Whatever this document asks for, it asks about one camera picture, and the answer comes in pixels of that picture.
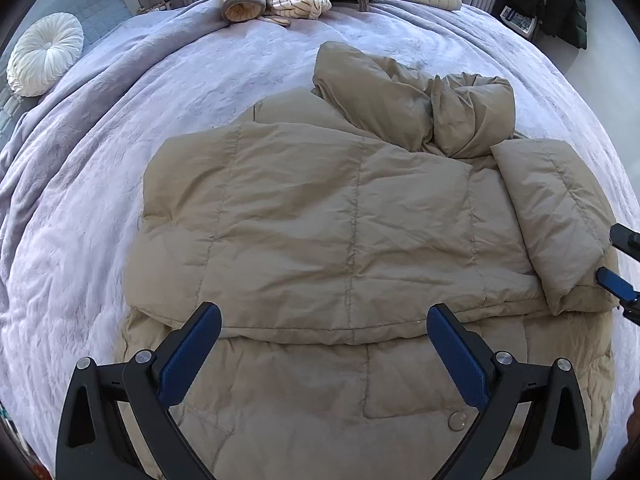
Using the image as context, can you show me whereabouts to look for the beige down jacket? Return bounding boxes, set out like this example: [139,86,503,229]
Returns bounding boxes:
[114,40,621,480]

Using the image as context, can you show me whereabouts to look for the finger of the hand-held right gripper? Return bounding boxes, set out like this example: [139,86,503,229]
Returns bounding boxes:
[595,266,640,323]
[610,223,640,261]

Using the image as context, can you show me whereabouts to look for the round white pleated pillow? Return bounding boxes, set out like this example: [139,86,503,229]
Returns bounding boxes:
[6,12,85,97]

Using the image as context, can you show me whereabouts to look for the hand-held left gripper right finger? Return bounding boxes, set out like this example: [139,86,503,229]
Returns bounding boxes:
[426,302,592,480]

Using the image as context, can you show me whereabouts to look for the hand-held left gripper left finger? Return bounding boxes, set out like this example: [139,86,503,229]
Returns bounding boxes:
[55,301,222,480]

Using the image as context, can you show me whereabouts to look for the lavender plush blanket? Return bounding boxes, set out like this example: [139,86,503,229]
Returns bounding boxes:
[0,0,640,480]

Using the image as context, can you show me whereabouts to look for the grey-blue quilted headboard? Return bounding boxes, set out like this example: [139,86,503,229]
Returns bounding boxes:
[0,0,135,136]

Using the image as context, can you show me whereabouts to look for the patterned box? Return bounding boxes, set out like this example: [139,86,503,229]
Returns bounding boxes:
[500,5,539,37]

